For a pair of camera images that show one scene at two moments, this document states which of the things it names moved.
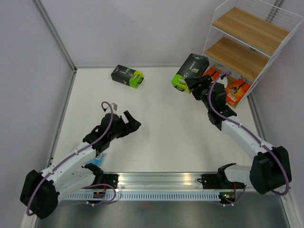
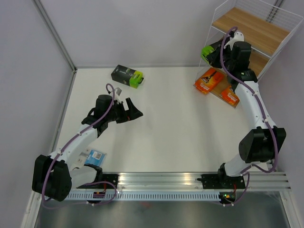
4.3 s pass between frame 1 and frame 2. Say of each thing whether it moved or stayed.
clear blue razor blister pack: stayed
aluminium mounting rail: stayed
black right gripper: moved
